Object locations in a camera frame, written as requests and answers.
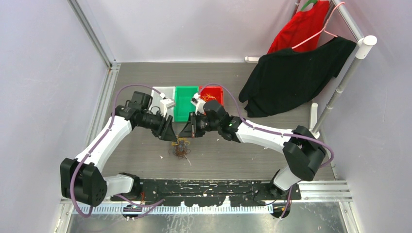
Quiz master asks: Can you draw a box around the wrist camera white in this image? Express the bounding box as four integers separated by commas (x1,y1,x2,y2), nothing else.
190,93,206,114
159,92,176,117

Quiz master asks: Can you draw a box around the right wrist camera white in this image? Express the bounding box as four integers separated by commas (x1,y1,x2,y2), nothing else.
190,93,206,114

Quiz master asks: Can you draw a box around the black shirt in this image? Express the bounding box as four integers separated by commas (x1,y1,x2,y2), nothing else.
238,36,357,117

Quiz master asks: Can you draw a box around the red plastic bin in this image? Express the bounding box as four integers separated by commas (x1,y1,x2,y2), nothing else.
199,86,224,106

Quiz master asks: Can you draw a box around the green plastic bin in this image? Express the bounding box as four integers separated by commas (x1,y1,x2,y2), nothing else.
174,86,199,122

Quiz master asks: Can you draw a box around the white clothes rack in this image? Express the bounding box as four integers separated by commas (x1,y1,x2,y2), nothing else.
244,0,378,172

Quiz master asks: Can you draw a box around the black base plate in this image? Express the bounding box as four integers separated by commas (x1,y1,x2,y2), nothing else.
126,179,288,207

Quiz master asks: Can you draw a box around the pink clothes hanger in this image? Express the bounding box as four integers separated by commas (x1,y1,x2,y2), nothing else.
292,1,345,50

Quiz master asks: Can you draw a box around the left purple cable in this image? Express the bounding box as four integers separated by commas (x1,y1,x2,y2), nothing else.
69,84,167,218

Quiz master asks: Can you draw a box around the aluminium frame post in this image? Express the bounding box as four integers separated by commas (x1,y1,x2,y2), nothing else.
68,0,117,68

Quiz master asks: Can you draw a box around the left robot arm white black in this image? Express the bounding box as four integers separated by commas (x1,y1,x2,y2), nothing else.
60,91,177,207

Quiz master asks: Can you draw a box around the green clothes hanger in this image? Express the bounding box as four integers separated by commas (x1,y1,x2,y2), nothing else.
300,0,317,11

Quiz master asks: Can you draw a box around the red shirt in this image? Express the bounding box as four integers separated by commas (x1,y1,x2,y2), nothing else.
267,0,329,54

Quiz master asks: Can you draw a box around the white cable duct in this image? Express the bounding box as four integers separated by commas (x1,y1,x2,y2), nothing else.
71,204,274,215

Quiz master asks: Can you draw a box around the brown cable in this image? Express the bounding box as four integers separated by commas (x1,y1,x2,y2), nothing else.
170,140,192,160

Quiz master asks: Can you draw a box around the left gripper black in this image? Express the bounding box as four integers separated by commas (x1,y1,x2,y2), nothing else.
137,110,177,141

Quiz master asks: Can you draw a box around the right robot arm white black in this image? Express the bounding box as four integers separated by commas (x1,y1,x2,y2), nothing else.
179,100,326,200

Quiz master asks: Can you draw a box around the yellow cable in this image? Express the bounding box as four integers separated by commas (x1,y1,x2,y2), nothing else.
172,136,191,152

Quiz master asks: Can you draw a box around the white plastic bin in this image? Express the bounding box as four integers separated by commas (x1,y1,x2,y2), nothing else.
151,86,176,107

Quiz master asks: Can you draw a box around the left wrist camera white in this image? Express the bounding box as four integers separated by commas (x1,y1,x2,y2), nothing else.
159,92,176,117

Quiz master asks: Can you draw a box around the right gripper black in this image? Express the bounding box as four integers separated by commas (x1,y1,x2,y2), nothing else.
179,112,221,138

